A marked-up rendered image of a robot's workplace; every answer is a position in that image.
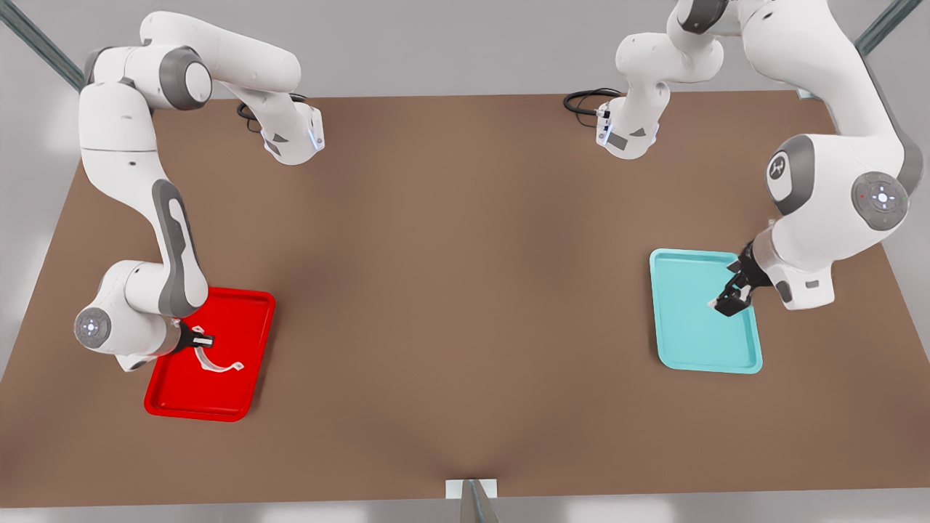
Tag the cyan tray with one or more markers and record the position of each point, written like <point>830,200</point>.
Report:
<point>701,312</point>

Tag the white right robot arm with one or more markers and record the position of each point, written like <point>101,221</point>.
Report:
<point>120,138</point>

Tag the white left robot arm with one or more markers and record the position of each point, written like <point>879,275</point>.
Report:
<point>821,174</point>

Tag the red tray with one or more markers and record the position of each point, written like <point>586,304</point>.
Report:
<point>211,356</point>

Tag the white drainage pipe clamp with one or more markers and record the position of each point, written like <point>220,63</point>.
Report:
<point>215,363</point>

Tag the silver frame post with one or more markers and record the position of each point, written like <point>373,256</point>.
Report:
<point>883,25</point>
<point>40,45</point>
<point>474,501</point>

